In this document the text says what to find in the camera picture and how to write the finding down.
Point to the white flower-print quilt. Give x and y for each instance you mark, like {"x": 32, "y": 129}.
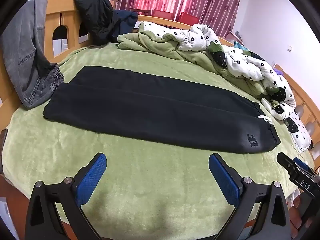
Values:
{"x": 250, "y": 65}

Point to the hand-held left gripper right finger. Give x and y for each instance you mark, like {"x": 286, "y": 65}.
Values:
{"x": 225, "y": 180}

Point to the person's right hand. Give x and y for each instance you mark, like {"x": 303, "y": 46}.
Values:
{"x": 298, "y": 215}

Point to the wooden bed frame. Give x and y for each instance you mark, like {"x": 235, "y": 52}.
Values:
{"x": 67, "y": 12}

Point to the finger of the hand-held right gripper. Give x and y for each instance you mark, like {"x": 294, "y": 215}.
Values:
{"x": 301, "y": 163}
{"x": 285, "y": 161}

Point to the teal cloth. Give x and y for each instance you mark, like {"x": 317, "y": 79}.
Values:
{"x": 238, "y": 45}

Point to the green fleece blanket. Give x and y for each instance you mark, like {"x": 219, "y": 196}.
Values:
{"x": 150, "y": 180}

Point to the navy garment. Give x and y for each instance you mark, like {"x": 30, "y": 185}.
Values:
{"x": 125, "y": 22}

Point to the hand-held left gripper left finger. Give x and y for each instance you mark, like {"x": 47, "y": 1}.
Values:
{"x": 91, "y": 177}

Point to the red chair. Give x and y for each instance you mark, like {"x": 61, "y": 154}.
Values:
{"x": 188, "y": 18}
{"x": 163, "y": 14}

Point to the purple cloth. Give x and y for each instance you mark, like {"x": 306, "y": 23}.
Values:
{"x": 278, "y": 72}

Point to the black jacket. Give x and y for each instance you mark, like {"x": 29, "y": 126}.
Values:
{"x": 95, "y": 17}

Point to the black pants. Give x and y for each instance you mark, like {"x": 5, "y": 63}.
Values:
{"x": 150, "y": 110}

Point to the white wall socket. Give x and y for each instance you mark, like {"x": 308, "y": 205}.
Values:
{"x": 289, "y": 48}

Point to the grey jeans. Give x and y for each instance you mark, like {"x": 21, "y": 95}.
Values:
{"x": 22, "y": 55}

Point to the red patterned curtain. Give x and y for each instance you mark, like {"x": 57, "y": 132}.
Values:
{"x": 212, "y": 2}

